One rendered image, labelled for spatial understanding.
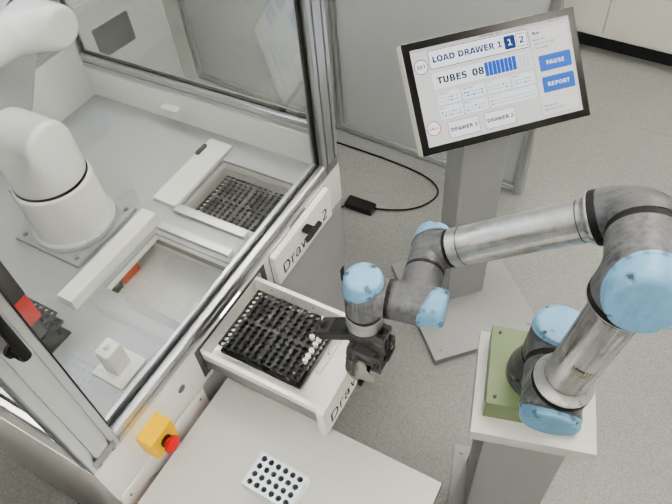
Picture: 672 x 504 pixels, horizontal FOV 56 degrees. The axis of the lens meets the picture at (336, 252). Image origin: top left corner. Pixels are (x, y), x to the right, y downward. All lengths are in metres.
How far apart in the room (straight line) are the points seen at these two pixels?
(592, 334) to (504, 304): 1.55
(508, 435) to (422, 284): 0.53
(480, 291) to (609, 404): 0.64
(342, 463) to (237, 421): 0.27
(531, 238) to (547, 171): 2.14
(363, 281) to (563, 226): 0.35
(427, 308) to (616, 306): 0.32
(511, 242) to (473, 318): 1.46
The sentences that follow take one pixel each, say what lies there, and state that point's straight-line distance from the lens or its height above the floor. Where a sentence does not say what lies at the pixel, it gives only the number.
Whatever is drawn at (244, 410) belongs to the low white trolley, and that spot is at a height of 0.76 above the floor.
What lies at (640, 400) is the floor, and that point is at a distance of 2.58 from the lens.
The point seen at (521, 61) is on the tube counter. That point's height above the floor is 1.11.
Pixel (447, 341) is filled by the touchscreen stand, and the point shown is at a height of 0.03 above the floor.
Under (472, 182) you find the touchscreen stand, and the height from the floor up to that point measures 0.69.
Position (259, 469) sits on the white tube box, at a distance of 1.48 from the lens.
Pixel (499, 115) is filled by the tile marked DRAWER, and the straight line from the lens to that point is 1.88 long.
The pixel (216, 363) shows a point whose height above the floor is 0.88.
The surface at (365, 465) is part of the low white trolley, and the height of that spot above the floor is 0.76.
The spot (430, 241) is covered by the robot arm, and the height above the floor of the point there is 1.25.
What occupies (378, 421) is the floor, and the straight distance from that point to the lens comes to 2.37.
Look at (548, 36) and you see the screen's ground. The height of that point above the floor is 1.15.
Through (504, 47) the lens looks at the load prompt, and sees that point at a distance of 1.91.
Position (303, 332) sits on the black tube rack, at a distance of 1.50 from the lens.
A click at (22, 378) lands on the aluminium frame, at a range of 1.12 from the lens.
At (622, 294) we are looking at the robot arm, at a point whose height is 1.42.
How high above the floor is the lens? 2.15
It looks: 50 degrees down
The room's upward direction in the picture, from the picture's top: 6 degrees counter-clockwise
